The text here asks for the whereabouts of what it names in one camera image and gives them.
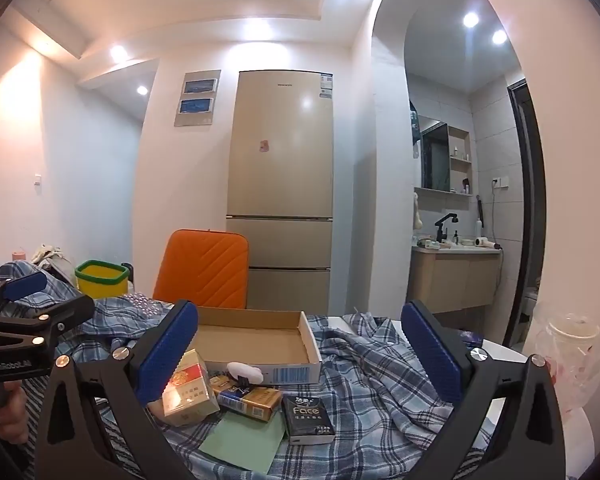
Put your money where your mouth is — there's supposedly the red gold cigarette pack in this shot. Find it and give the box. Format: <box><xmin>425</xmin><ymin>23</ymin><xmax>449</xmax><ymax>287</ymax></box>
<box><xmin>161</xmin><ymin>349</ymin><xmax>220</xmax><ymax>427</ymax></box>

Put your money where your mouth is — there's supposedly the black Face tissue pack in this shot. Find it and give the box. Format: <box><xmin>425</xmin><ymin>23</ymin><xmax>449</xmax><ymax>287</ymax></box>
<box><xmin>282</xmin><ymin>396</ymin><xmax>336</xmax><ymax>445</ymax></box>

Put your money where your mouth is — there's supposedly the green paper card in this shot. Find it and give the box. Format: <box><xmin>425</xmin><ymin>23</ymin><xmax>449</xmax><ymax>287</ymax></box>
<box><xmin>199</xmin><ymin>411</ymin><xmax>285</xmax><ymax>474</ymax></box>

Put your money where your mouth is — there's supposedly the blue gold cigarette pack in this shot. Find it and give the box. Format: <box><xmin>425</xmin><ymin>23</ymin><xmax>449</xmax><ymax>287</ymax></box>
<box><xmin>210</xmin><ymin>375</ymin><xmax>283</xmax><ymax>422</ymax></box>

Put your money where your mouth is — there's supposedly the white pink plush toy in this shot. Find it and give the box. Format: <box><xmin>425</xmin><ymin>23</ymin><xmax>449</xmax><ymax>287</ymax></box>
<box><xmin>226</xmin><ymin>361</ymin><xmax>264</xmax><ymax>386</ymax></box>

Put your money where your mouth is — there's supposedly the person's left hand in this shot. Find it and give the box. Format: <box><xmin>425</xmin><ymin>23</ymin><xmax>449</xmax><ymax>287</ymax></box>
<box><xmin>0</xmin><ymin>382</ymin><xmax>29</xmax><ymax>445</ymax></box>

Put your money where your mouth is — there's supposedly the beige cloth bag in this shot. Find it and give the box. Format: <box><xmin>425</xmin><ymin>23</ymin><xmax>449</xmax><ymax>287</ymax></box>
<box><xmin>30</xmin><ymin>244</ymin><xmax>76</xmax><ymax>283</ymax></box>

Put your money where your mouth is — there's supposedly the yellow bin green rim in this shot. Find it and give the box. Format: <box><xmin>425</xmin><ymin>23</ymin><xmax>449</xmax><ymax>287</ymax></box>
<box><xmin>74</xmin><ymin>260</ymin><xmax>130</xmax><ymax>299</ymax></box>

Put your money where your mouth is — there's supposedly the plastic bag with cup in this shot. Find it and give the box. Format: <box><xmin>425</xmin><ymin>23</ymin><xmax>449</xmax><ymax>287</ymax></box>
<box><xmin>529</xmin><ymin>304</ymin><xmax>600</xmax><ymax>417</ymax></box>

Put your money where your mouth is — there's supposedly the blue plaid shirt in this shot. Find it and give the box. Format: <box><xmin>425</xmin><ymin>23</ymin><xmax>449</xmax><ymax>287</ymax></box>
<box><xmin>1</xmin><ymin>271</ymin><xmax>453</xmax><ymax>479</ymax></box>

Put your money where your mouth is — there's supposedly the bathroom vanity cabinet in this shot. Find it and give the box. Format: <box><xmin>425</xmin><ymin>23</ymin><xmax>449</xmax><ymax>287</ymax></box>
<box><xmin>406</xmin><ymin>247</ymin><xmax>502</xmax><ymax>313</ymax></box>

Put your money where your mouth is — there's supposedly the white hair dryer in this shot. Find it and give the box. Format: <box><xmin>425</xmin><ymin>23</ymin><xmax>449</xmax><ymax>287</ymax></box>
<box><xmin>475</xmin><ymin>236</ymin><xmax>502</xmax><ymax>250</ymax></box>

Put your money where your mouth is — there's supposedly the black faucet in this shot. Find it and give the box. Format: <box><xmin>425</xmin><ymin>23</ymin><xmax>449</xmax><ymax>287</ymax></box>
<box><xmin>434</xmin><ymin>212</ymin><xmax>458</xmax><ymax>243</ymax></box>

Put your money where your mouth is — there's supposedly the orange quilted chair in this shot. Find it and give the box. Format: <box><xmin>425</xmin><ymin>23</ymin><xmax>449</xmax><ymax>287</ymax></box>
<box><xmin>152</xmin><ymin>229</ymin><xmax>249</xmax><ymax>309</ymax></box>

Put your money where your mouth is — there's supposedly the open cardboard box tray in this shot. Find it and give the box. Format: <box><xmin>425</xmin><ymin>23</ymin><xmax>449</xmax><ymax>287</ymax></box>
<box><xmin>190</xmin><ymin>307</ymin><xmax>322</xmax><ymax>386</ymax></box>

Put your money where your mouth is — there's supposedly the bathroom mirror cabinet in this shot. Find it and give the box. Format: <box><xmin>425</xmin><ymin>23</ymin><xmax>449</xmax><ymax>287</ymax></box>
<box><xmin>414</xmin><ymin>115</ymin><xmax>474</xmax><ymax>196</ymax></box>

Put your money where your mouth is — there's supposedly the beige three-door refrigerator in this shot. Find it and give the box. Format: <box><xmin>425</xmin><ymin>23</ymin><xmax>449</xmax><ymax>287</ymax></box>
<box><xmin>226</xmin><ymin>70</ymin><xmax>334</xmax><ymax>314</ymax></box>

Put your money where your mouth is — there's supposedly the grey electrical wall panel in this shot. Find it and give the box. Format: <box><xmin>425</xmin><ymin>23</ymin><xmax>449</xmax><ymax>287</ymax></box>
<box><xmin>174</xmin><ymin>70</ymin><xmax>221</xmax><ymax>127</ymax></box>

